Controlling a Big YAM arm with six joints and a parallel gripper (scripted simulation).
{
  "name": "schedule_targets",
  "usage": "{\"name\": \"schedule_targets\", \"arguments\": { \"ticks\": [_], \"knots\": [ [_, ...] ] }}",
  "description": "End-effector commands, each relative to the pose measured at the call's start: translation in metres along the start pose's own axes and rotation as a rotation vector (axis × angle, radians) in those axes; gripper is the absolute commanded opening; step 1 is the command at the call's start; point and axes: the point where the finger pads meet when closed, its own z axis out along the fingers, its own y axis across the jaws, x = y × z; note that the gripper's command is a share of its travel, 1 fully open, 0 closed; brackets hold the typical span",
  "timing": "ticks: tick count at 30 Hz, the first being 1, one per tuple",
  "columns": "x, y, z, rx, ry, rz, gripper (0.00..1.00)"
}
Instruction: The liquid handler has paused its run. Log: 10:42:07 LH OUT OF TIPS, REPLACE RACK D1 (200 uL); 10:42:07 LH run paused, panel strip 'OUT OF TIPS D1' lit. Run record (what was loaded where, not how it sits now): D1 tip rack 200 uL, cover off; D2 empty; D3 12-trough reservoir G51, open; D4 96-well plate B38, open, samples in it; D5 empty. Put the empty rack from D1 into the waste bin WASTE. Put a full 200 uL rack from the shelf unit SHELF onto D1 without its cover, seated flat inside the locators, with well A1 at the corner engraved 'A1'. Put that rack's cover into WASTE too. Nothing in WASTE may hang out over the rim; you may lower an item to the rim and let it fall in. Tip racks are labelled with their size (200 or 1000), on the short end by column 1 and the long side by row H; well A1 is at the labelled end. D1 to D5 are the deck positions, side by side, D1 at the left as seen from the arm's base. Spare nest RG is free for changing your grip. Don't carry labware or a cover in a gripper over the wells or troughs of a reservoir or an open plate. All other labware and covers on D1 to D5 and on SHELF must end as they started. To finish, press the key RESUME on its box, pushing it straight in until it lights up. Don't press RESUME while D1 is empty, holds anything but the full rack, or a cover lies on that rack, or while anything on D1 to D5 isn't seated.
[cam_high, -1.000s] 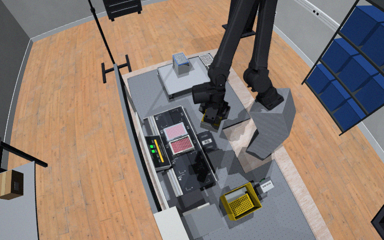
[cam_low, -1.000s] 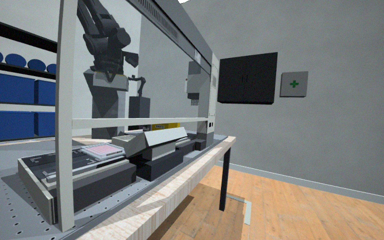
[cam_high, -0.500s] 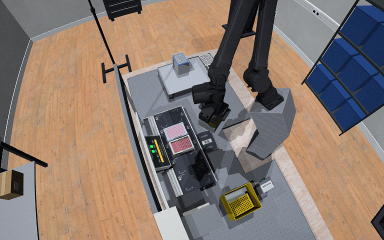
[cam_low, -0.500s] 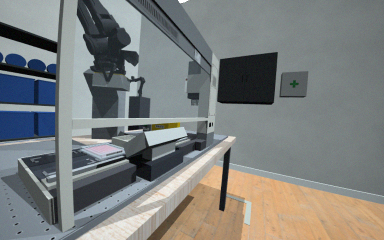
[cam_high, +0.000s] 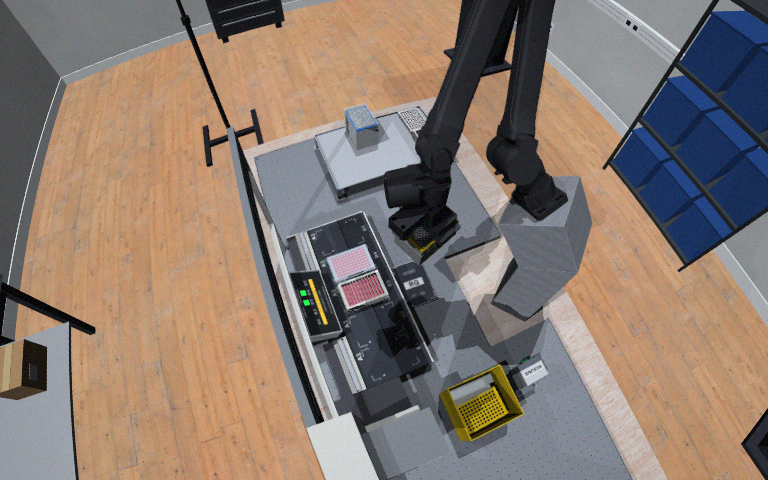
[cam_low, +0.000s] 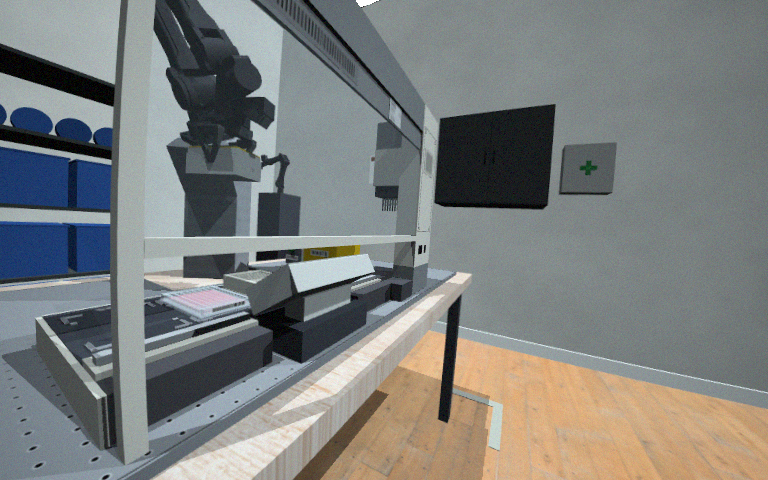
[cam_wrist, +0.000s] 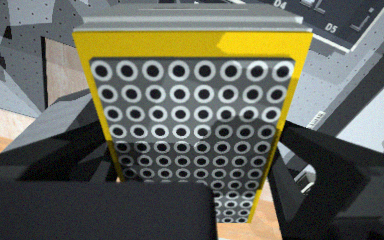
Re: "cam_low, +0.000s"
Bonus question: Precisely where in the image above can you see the white trough reservoir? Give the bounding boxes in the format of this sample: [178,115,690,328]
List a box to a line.
[222,270,272,296]

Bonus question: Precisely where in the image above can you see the yellow waste bin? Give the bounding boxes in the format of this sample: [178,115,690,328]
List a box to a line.
[303,245,360,261]

